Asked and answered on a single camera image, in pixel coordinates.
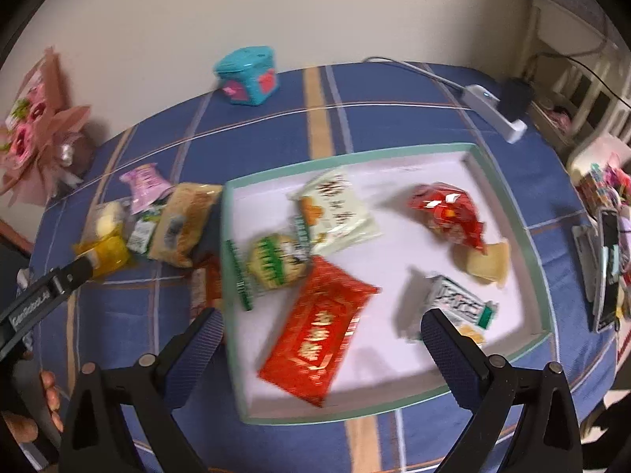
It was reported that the smartphone on stand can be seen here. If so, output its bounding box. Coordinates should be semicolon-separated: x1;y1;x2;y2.
592;207;620;333

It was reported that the yellow cake barcode packet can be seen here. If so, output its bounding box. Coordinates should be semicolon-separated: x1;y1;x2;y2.
74;235;131;279

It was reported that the cream pastry snack packet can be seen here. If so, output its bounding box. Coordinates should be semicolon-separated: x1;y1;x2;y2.
290;168;382;256

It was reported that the person's left hand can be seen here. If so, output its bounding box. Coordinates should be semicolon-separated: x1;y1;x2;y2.
1;369;63;447

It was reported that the black power adapter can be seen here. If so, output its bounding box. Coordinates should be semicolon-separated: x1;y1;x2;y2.
496;77;534;122

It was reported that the tan bread packet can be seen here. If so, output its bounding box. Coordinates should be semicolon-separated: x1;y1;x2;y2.
147;182;222;268

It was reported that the blue plaid tablecloth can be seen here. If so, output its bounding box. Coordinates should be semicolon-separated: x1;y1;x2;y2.
31;63;617;472

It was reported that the brown milk biscuit packet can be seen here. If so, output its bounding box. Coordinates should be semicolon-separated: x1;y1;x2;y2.
189;255;222;321

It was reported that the green rimmed white tray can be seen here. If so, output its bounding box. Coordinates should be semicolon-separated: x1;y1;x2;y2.
221;143;556;425

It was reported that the teal toy house box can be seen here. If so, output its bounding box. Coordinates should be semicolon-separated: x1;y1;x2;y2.
213;46;279;106

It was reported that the red heart snack bag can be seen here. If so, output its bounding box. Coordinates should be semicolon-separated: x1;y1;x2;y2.
407;182;487;254

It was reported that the colourful clutter pile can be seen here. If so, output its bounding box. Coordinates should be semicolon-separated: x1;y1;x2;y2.
577;153;630;294

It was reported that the long red cake packet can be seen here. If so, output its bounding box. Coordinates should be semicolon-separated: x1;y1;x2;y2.
258;256;381;408

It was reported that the white shelf unit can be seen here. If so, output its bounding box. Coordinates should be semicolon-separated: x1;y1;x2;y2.
515;0;630;164

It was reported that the green round cracker packet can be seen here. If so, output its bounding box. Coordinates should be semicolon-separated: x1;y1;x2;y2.
225;215;311;311

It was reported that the pale yellow wedge snack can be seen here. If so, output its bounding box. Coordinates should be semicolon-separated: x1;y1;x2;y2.
465;239;510;287

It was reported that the white green cookie packet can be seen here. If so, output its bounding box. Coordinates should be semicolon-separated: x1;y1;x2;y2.
403;274;498;345

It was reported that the pink flower bouquet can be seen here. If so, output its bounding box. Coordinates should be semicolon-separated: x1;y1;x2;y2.
1;48;94;207

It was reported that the small green white packet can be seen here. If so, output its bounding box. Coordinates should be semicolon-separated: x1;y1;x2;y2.
126;204;165;256

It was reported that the white power strip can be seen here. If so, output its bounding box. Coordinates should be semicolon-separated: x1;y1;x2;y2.
462;84;527;144

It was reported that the white round bun packet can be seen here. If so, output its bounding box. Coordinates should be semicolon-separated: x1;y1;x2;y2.
81;200;129;242

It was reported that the pink purple snack packet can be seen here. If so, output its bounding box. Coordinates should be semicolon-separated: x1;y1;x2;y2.
120;164;172;215

